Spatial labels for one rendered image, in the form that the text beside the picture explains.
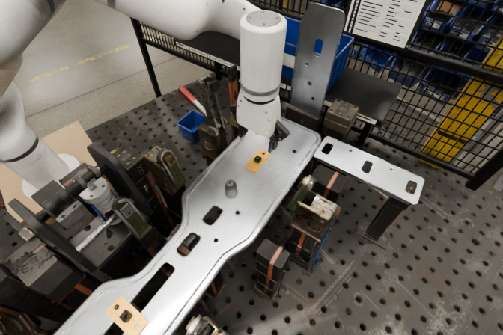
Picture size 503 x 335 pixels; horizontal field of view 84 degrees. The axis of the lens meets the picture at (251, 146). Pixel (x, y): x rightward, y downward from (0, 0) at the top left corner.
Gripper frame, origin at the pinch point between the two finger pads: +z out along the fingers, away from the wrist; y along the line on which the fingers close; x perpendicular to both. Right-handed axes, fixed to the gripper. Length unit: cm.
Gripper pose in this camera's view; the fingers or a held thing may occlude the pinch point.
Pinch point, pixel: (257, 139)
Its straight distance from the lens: 73.0
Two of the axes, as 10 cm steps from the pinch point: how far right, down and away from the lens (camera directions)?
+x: 5.6, -6.2, 5.5
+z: -0.2, 6.5, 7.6
